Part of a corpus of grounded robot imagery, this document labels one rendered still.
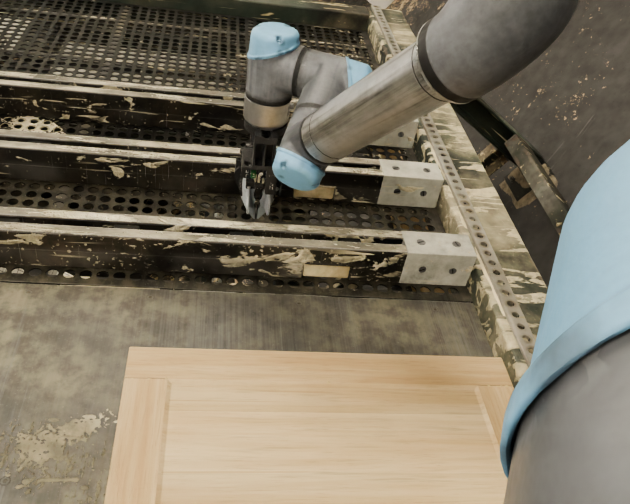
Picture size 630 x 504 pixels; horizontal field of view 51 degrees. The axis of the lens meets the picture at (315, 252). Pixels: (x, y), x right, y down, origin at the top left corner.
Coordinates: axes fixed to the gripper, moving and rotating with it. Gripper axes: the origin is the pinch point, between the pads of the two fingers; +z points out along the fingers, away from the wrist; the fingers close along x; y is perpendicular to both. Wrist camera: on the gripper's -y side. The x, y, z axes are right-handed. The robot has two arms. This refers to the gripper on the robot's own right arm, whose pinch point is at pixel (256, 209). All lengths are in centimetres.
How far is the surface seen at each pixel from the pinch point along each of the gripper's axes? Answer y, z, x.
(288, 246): 16.0, -4.8, 4.8
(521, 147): -97, 36, 98
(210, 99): -32.1, -5.2, -10.2
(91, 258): 16.8, -0.4, -26.6
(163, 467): 54, 1, -11
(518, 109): -142, 43, 114
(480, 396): 41, 1, 33
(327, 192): -7.9, 0.3, 14.2
